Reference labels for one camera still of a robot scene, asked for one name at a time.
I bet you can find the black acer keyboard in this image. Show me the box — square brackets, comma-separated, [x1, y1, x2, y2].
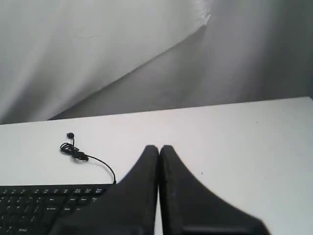
[0, 184, 112, 235]

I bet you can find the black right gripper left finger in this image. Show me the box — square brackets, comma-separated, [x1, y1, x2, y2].
[50, 145, 159, 235]

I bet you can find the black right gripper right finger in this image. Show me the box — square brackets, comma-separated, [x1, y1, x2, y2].
[159, 145, 269, 235]

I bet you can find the grey backdrop cloth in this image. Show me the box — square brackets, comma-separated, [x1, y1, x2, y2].
[0, 0, 313, 124]

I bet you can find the black USB cable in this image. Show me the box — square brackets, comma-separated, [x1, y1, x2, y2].
[59, 132, 117, 185]

